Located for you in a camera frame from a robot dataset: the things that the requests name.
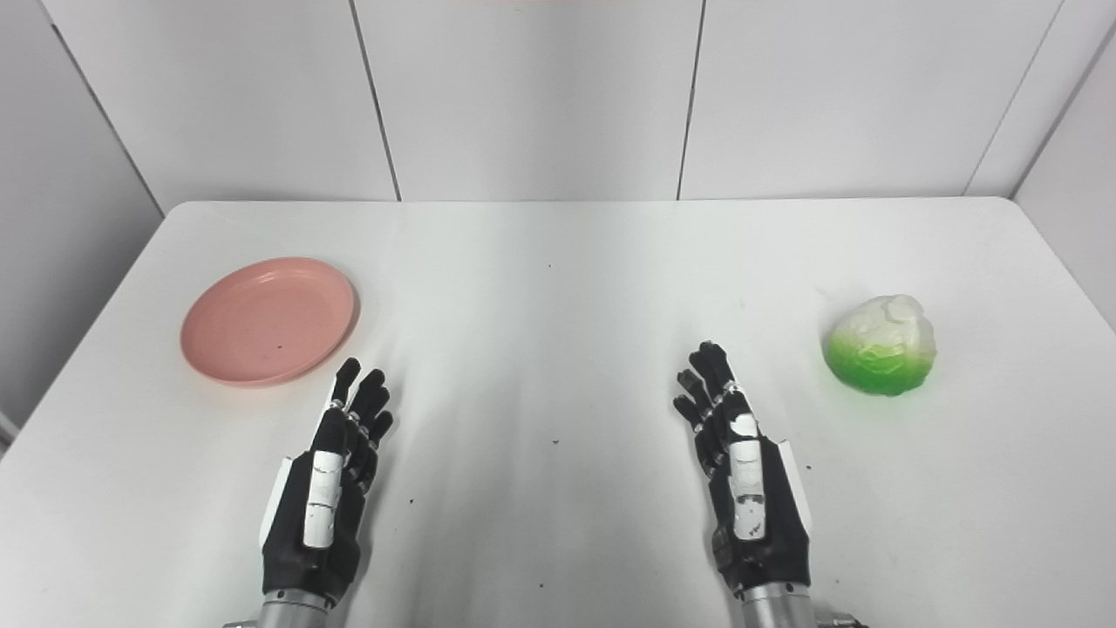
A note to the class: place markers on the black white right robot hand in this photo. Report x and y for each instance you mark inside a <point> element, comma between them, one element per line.
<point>776,532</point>

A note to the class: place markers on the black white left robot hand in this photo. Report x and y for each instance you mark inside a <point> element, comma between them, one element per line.
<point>296,541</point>

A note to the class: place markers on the pink round plate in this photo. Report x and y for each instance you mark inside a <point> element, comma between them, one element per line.
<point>266,321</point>

